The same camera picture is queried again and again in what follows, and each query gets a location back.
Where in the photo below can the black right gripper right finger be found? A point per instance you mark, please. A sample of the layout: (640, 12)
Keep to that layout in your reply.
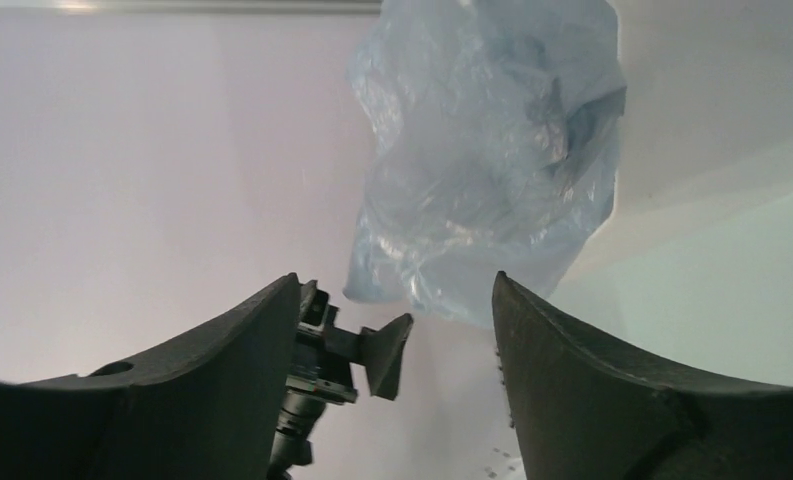
(588, 405)

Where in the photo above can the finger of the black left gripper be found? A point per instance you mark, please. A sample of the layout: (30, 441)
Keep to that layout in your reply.
(381, 354)

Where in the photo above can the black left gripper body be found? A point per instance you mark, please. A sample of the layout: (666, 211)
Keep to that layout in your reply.
(323, 353)

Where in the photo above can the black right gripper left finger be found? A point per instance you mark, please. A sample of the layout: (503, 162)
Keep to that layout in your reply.
(201, 405)

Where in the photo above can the light blue plastic trash bag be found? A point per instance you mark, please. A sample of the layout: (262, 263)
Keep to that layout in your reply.
(497, 148)

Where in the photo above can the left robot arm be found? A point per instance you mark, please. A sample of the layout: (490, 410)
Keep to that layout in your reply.
(291, 444)

